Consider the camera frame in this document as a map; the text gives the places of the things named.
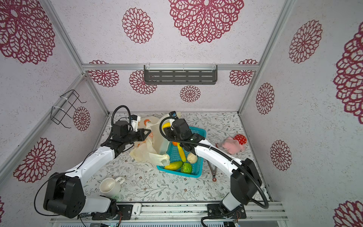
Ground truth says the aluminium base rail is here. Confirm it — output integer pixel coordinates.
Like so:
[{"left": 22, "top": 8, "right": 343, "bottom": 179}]
[{"left": 49, "top": 201, "right": 289, "bottom": 223}]

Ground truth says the yellow green mango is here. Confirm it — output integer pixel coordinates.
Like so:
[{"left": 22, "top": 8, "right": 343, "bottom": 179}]
[{"left": 164, "top": 161, "right": 184, "bottom": 171}]

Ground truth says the teal plastic basket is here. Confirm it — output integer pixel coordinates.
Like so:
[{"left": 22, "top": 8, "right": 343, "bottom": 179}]
[{"left": 156, "top": 126, "right": 207, "bottom": 178}]

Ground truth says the white ceramic mug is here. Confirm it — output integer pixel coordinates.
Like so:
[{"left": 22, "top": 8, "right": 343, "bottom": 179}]
[{"left": 99, "top": 176, "right": 125, "bottom": 198}]

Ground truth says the yellow lemon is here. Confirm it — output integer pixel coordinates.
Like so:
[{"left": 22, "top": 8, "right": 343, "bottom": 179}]
[{"left": 162, "top": 122, "right": 171, "bottom": 133}]

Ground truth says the pink plush mushroom toy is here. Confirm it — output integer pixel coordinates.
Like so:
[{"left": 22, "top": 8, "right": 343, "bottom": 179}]
[{"left": 222, "top": 134, "right": 247, "bottom": 155}]

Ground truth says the green guava fruit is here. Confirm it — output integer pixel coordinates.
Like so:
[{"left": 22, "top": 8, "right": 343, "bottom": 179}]
[{"left": 181, "top": 162, "right": 192, "bottom": 174}]

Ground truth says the grey wall shelf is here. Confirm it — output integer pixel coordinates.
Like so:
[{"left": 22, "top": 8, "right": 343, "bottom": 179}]
[{"left": 143, "top": 65, "right": 218, "bottom": 85}]

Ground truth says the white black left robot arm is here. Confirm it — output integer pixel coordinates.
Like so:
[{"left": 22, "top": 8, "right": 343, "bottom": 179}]
[{"left": 43, "top": 105, "right": 152, "bottom": 218}]

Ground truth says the metal tongs red tip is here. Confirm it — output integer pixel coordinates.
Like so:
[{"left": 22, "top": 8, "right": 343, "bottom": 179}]
[{"left": 207, "top": 161, "right": 217, "bottom": 182}]

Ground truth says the yellow banana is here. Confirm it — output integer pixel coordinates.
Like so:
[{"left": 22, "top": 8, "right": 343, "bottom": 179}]
[{"left": 177, "top": 146, "right": 187, "bottom": 162}]

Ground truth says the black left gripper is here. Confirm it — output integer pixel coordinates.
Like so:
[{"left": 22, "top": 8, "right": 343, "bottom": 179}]
[{"left": 123, "top": 128, "right": 151, "bottom": 145}]

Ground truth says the black wire wall rack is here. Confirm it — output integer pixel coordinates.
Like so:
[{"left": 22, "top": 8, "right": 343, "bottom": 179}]
[{"left": 50, "top": 89, "right": 86, "bottom": 129}]

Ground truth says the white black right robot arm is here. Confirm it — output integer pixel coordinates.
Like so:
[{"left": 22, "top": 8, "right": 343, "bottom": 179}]
[{"left": 159, "top": 112, "right": 269, "bottom": 227}]

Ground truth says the yellow orange-print plastic bag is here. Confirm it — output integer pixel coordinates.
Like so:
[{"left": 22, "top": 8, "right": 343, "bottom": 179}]
[{"left": 130, "top": 116, "right": 170, "bottom": 166}]

